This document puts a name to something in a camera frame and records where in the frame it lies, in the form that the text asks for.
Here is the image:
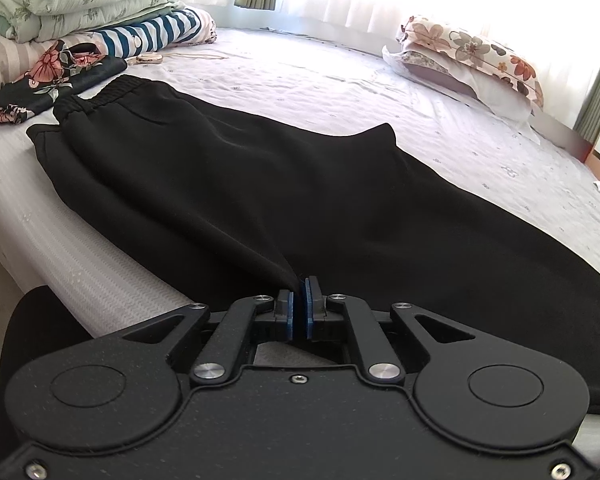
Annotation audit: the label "white lower pillow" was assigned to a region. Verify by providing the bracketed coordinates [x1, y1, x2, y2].
[381, 44, 533, 125]

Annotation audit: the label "dark floral garment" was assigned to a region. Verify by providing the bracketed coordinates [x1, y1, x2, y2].
[0, 40, 128, 125]

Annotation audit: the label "floral pillow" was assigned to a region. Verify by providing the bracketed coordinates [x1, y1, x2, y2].
[396, 16, 544, 108]

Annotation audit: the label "black pants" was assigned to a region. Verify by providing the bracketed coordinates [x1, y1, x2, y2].
[28, 75, 600, 414]

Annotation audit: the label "blue white striped garment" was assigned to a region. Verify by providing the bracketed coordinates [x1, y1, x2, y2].
[91, 8, 216, 58]

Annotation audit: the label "white patterned bed sheet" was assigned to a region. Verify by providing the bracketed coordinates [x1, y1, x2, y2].
[0, 29, 600, 354]

